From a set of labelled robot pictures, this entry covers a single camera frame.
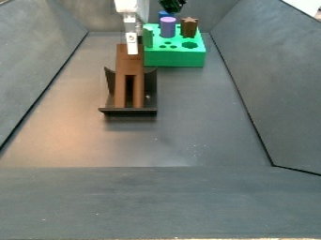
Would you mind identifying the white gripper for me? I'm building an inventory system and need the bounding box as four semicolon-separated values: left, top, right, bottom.
113;0;149;55

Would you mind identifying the brown two-pronged square-circle object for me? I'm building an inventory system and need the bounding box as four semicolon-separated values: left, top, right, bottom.
113;44;144;108

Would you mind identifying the black curved fixture stand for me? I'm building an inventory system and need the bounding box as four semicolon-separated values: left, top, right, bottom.
99;67;157;116

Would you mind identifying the blue cylinder peg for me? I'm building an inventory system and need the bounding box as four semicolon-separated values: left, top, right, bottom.
157;10;171;19

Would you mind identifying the purple cylinder peg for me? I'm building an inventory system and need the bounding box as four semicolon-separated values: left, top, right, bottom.
160;17;175;38

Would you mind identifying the brown star peg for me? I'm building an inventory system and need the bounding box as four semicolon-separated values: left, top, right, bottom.
180;17;198;38

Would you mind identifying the green shape-sorter base block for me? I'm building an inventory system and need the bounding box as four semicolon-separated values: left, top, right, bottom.
144;23;207;68

